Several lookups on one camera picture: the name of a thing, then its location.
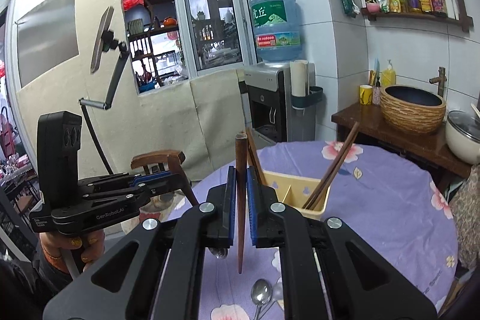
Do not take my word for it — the beige plastic utensil holder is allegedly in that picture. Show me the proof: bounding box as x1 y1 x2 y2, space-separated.
264 171 330 221

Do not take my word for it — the phone on mount arm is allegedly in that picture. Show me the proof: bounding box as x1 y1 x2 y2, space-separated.
78 5 133 111

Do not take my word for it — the left hand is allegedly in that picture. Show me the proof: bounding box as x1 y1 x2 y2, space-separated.
39 230 105 272

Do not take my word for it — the purple floral tablecloth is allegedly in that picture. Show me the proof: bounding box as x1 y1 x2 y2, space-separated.
174 140 458 319

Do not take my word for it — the metal spoon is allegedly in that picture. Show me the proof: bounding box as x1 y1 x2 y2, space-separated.
250 279 272 320
259 279 283 318

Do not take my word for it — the wooden chair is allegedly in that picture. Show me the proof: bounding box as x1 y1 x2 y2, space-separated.
130 149 199 206

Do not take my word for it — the floral cloth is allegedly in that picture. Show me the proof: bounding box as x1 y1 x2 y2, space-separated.
450 164 480 270

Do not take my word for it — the dark wooden counter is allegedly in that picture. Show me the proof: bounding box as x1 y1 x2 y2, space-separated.
331 103 471 178

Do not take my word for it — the woven pattern basin sink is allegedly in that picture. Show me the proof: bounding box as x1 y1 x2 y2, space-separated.
380 85 447 135

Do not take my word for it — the cream frying pan with lid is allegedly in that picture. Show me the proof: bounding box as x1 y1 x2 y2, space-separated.
445 110 479 165

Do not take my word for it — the yellow mug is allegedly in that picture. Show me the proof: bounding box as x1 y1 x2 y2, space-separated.
359 85 374 106

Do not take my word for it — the yellow soap dispenser bottle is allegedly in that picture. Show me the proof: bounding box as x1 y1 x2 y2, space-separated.
380 59 396 87

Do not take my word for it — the grey water dispenser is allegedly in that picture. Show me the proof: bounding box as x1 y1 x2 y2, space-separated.
244 62 316 143

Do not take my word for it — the bronze faucet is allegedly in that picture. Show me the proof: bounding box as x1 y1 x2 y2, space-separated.
429 67 448 97

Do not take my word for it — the green hanging packet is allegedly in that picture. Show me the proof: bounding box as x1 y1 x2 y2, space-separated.
340 0 360 19

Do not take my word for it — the blue water jug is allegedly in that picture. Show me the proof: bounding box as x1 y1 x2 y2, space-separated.
250 0 302 62

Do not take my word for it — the teal wall holder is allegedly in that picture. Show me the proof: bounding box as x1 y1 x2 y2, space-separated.
290 86 323 110

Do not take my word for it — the window with metal frame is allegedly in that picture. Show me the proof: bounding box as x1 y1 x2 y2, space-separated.
123 0 258 95

